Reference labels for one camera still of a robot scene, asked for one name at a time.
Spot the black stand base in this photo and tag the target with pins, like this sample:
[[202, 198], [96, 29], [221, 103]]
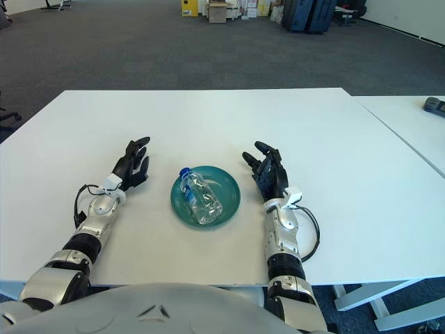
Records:
[[55, 4]]

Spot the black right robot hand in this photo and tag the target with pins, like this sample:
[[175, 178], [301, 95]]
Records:
[[273, 175]]

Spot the dark blue suitcase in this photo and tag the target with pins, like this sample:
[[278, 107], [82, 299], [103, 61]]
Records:
[[323, 15]]

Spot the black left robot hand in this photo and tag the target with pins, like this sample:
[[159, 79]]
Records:
[[133, 170]]

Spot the grey robot torso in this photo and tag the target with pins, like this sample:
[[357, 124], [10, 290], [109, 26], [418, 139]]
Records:
[[139, 309]]

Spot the dark chair with white seat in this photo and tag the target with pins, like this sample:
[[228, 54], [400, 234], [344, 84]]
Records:
[[349, 12]]

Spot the stack of white boxes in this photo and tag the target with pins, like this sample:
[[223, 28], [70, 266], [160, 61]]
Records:
[[256, 8]]

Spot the clear plastic water bottle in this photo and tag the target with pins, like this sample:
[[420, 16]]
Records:
[[201, 198]]

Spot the dark handheld device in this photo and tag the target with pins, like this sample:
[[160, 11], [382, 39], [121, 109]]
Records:
[[434, 105]]

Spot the black office chair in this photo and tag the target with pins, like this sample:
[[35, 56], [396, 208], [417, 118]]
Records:
[[7, 116]]

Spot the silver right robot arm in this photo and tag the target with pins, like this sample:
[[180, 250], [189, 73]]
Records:
[[281, 236]]

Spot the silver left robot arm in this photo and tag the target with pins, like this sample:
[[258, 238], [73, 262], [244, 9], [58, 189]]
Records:
[[80, 243]]

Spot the black suitcase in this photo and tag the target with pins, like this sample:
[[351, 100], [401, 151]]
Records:
[[295, 15]]

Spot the teal round plate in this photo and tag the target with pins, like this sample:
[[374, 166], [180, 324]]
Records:
[[229, 195]]

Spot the white right wrist connector housing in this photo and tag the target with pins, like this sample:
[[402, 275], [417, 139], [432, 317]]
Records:
[[293, 196]]

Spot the white wrist connector housing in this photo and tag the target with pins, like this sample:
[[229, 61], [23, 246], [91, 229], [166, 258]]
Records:
[[293, 196], [113, 181]]

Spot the white left wrist connector housing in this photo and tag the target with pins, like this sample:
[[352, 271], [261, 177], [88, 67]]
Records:
[[113, 181]]

